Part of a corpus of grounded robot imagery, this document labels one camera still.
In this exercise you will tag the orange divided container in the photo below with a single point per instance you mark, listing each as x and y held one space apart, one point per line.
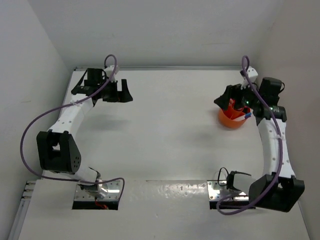
227 117

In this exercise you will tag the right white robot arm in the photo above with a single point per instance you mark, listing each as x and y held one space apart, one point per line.
278 188

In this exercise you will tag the blue capped white pen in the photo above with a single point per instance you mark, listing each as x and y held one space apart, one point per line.
243 117

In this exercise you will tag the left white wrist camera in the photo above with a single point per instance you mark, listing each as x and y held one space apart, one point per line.
109 69

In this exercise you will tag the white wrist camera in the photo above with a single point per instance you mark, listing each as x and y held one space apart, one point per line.
252 75
109 69

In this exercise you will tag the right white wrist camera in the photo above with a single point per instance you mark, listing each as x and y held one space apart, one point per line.
252 75

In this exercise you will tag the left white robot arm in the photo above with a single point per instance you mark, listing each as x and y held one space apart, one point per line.
57 148

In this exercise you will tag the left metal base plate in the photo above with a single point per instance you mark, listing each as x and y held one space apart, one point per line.
102 192

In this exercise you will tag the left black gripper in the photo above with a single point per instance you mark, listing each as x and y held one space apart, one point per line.
120 96

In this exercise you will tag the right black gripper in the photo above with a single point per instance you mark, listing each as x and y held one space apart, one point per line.
231 91

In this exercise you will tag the metal base plate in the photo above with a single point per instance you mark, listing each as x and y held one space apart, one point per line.
102 192
217 190

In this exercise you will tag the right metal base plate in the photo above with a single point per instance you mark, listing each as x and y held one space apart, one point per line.
217 190

